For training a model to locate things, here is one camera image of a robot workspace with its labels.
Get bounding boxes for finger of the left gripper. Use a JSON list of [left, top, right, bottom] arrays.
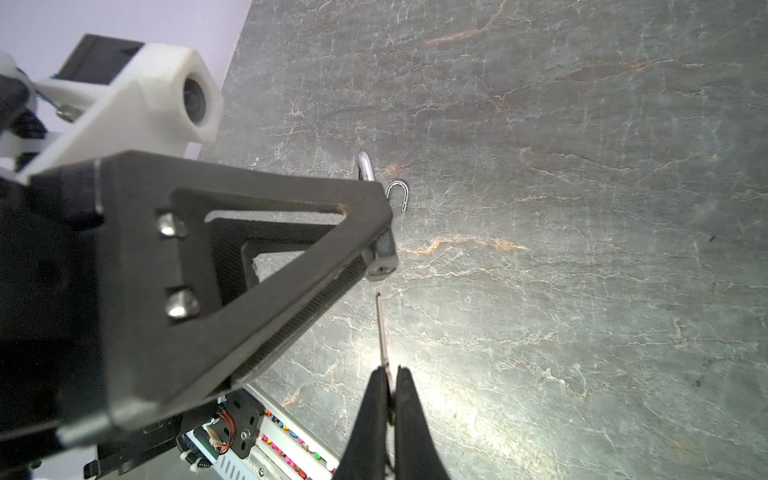
[[230, 256, 366, 384], [26, 151, 392, 432]]

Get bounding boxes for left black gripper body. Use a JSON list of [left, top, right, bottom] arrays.
[[1, 173, 114, 462]]

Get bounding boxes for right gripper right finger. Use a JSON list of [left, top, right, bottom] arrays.
[[394, 367, 449, 480]]

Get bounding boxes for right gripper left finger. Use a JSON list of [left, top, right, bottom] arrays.
[[333, 367, 389, 480]]

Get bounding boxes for grey padlock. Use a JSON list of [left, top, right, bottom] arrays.
[[354, 151, 399, 282]]

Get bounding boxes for small silver key ring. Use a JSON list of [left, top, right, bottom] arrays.
[[374, 291, 398, 424]]

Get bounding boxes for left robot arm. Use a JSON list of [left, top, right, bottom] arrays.
[[1, 151, 397, 479]]

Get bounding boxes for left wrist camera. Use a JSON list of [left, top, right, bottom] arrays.
[[1, 34, 224, 183]]

